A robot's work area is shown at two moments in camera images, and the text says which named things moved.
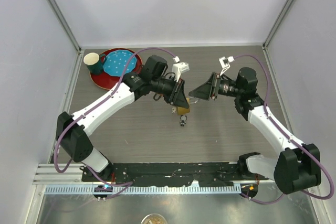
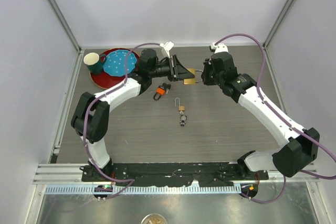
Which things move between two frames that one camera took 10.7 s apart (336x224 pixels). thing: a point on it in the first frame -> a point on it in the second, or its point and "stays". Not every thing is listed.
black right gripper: [209, 89] -> [206, 65]
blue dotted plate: [116, 61] stays
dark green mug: [94, 63] stays
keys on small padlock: [182, 119] stays
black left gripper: [177, 96] -> [178, 71]
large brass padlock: [181, 110] -> [191, 81]
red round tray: [105, 81] stays
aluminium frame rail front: [46, 174] stays
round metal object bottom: [154, 219] stays
